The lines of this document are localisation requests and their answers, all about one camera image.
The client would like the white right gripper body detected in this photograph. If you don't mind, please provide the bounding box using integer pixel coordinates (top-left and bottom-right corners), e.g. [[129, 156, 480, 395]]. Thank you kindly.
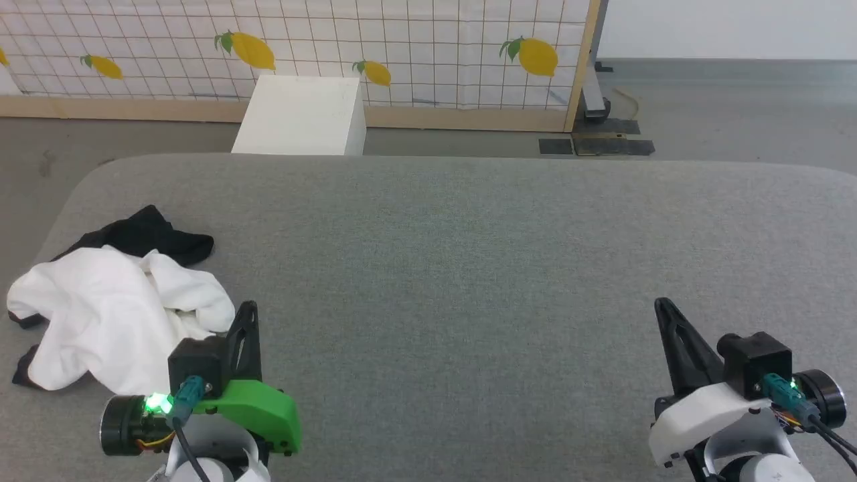
[[647, 369, 848, 468]]

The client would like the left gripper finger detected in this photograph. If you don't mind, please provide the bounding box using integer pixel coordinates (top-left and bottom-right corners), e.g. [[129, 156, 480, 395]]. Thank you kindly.
[[225, 301, 263, 384]]

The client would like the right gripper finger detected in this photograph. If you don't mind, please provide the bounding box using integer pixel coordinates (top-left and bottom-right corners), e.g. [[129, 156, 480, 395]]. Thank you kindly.
[[653, 297, 728, 398]]

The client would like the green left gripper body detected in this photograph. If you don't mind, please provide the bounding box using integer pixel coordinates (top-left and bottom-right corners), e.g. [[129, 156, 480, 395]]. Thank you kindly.
[[100, 379, 303, 457]]

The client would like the white shirt with black sleeves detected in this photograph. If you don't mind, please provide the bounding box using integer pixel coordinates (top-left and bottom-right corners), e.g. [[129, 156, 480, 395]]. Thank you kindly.
[[7, 204, 236, 396]]

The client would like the long black floor tape patch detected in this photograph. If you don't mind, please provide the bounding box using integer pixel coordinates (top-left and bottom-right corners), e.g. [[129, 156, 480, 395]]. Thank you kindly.
[[573, 138, 655, 157]]

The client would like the grey fabric sofa cushion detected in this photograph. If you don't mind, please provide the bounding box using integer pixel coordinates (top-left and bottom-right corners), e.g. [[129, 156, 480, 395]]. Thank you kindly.
[[0, 153, 857, 482]]

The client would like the white rectangular box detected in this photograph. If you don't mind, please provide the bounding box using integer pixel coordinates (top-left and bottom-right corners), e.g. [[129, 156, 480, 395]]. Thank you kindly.
[[231, 74, 367, 156]]

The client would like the black floor tape strip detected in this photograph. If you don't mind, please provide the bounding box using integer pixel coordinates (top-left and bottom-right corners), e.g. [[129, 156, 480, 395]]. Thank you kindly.
[[588, 118, 641, 135]]

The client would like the grey metal partition foot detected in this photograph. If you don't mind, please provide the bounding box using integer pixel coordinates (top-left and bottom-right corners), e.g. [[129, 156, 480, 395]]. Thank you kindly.
[[581, 0, 613, 123]]

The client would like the lemon print partition screen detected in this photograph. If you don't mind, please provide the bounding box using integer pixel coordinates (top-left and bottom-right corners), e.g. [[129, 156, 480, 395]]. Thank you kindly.
[[0, 0, 601, 133]]

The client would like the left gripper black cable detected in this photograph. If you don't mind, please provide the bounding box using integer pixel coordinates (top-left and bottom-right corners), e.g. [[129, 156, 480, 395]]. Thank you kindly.
[[166, 375, 212, 482]]

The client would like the yellow cable on floor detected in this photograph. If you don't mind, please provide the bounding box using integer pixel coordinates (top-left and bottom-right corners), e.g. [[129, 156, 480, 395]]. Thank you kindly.
[[615, 86, 641, 119]]

